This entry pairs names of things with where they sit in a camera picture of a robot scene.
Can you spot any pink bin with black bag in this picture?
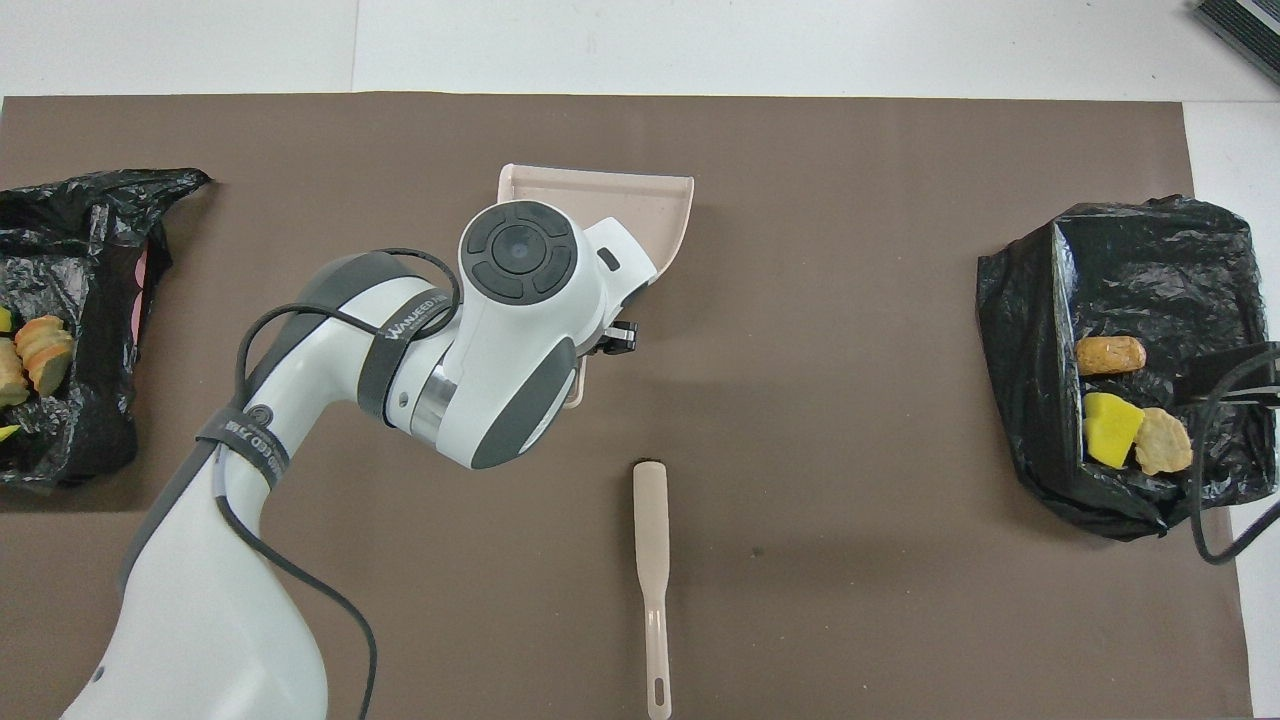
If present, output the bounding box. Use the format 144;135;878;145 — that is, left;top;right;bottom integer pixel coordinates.
0;167;213;493

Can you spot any dark ribbed device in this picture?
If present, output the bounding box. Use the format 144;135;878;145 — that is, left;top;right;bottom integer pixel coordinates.
1195;0;1280;86

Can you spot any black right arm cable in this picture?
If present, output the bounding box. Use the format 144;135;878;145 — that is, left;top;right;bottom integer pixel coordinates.
1188;342;1280;566

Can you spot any brown bread roll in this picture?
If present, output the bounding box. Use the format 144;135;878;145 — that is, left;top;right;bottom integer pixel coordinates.
1075;335;1148;377

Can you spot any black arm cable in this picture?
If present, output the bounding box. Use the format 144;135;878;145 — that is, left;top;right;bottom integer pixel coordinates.
1188;342;1280;566
215;247;463;720

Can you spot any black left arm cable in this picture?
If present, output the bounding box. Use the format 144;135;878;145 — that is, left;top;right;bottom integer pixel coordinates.
215;247;463;720

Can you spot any yellow sponge chunk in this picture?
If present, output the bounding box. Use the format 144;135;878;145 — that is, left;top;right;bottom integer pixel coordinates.
1083;392;1146;469

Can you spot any brown table mat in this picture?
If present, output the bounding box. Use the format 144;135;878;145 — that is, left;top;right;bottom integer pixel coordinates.
0;93;1254;720

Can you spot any beige brush with black bristles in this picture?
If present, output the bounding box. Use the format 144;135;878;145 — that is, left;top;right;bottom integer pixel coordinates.
632;460;674;720

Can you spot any orange white bread slice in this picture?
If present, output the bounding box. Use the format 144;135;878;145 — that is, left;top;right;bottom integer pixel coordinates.
14;315;76;397

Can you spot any beige grey foam chunk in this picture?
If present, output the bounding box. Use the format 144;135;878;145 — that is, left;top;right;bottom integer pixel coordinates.
0;338;31;409

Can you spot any pale beige bread piece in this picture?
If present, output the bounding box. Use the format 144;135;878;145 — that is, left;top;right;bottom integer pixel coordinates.
1135;406;1194;477

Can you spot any beige plastic dustpan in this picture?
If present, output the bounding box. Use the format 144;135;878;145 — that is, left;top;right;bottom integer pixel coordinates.
497;163;696;411

